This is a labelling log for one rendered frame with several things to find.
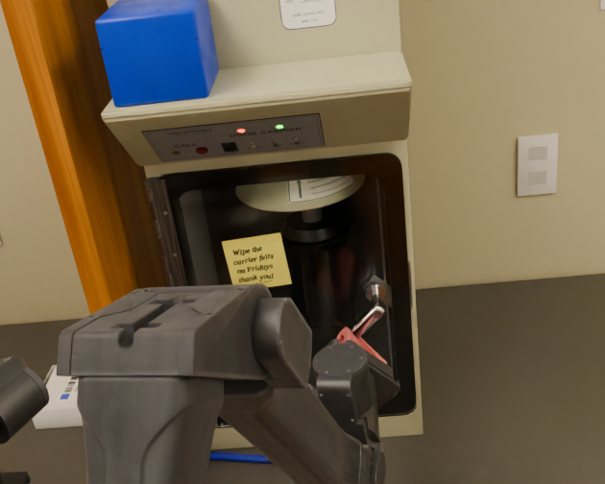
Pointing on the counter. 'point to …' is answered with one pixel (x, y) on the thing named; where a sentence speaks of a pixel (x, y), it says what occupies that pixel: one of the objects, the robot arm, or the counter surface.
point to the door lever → (370, 311)
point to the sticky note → (257, 260)
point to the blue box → (157, 51)
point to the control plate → (167, 141)
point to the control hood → (285, 103)
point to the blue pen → (239, 457)
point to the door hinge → (157, 222)
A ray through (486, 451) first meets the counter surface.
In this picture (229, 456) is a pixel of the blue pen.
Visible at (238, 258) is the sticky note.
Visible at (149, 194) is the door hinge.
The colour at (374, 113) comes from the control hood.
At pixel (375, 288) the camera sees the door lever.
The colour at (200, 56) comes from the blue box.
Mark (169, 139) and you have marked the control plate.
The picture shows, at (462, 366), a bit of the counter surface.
